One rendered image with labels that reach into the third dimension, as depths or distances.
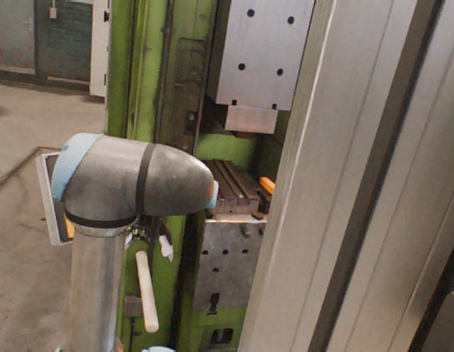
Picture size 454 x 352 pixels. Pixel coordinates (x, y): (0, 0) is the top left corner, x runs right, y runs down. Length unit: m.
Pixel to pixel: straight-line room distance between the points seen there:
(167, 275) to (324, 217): 1.78
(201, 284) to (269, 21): 1.07
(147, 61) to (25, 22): 6.39
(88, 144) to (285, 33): 1.02
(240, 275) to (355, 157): 1.62
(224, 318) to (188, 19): 1.28
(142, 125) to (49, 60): 6.32
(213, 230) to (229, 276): 0.25
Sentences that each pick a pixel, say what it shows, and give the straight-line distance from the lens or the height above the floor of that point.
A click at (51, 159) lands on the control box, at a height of 1.18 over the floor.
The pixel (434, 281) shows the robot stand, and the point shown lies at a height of 1.57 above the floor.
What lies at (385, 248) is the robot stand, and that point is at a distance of 0.19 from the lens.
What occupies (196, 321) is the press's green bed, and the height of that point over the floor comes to 0.40.
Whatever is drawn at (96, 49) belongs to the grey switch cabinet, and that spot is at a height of 0.84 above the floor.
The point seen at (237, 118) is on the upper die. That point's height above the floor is 1.32.
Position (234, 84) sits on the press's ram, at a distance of 1.47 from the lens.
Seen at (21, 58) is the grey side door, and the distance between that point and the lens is 8.03.
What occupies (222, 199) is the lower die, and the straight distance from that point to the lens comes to 1.62.
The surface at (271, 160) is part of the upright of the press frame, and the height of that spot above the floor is 1.06.
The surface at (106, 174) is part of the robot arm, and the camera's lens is 0.61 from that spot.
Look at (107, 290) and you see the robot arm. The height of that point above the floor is 1.21.
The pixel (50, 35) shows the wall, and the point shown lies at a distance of 7.79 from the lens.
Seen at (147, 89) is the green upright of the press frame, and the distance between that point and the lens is 1.56.
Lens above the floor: 1.67
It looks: 22 degrees down
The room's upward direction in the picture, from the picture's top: 10 degrees clockwise
